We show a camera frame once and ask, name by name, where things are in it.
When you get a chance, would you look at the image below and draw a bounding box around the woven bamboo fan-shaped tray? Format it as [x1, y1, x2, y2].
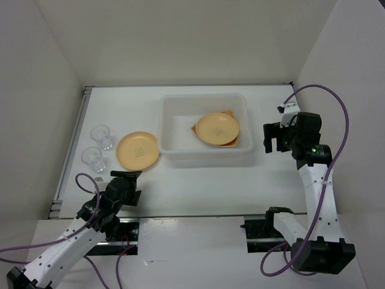
[189, 108, 241, 148]

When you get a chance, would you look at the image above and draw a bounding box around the beige plate with bear print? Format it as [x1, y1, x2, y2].
[195, 112, 241, 146]

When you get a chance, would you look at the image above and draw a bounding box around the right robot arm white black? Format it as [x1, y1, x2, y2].
[263, 112, 356, 276]

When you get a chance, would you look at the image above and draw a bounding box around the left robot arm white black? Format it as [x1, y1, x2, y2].
[7, 170, 142, 288]

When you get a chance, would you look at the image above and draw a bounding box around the translucent white plastic bin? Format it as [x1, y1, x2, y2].
[158, 93, 254, 166]

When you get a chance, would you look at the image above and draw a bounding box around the clear plastic cup front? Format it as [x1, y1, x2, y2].
[81, 147, 106, 173]

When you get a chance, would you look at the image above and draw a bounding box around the clear plastic cup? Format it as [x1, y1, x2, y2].
[81, 147, 106, 173]
[90, 125, 114, 151]

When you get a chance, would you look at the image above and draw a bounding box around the clear plastic cup rear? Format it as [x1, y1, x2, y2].
[90, 125, 114, 151]

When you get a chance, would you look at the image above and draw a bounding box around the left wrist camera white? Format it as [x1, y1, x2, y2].
[94, 177, 108, 192]

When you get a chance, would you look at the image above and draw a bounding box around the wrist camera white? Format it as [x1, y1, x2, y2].
[94, 177, 108, 192]
[277, 101, 301, 128]

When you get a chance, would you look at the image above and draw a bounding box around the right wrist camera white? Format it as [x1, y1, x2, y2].
[277, 101, 301, 128]

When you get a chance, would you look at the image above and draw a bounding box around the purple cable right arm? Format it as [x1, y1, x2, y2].
[260, 84, 350, 277]

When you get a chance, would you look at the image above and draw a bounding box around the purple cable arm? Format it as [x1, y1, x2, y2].
[0, 173, 139, 289]
[260, 84, 350, 277]

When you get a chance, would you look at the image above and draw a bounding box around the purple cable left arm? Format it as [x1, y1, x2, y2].
[0, 173, 139, 289]

